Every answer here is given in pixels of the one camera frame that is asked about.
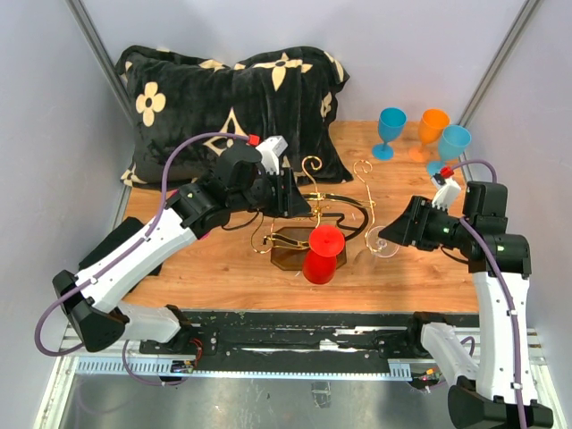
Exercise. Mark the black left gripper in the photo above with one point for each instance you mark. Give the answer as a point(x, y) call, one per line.
point(290, 201)

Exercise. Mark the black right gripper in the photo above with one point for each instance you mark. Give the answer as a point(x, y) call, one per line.
point(411, 227)

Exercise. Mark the clear glass wine glass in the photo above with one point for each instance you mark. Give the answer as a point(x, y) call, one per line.
point(376, 249)

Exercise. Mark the red plastic wine glass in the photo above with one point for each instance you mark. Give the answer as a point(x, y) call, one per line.
point(326, 242)

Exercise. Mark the gold wire wine glass rack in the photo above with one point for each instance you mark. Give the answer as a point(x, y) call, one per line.
point(288, 245)

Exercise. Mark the light blue plastic wine glass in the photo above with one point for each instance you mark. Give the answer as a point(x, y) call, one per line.
point(452, 143)

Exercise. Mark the orange plastic wine glass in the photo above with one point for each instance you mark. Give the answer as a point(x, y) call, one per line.
point(430, 128)

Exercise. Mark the black cloth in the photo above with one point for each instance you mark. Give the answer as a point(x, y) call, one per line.
point(128, 228)

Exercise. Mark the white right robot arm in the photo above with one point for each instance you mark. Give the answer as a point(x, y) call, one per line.
point(497, 389)

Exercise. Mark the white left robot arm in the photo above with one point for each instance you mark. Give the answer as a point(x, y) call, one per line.
point(244, 179)

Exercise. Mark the black floral pattern pillow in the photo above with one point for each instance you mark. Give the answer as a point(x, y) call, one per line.
point(173, 97)

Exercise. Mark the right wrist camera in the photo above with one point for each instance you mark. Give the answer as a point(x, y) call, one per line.
point(447, 189)

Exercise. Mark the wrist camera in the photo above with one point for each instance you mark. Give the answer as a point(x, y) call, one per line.
point(271, 150)
point(447, 189)

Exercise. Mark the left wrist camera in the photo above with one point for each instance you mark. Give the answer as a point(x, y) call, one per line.
point(271, 150)

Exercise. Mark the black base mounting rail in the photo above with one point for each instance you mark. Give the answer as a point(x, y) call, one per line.
point(303, 345)

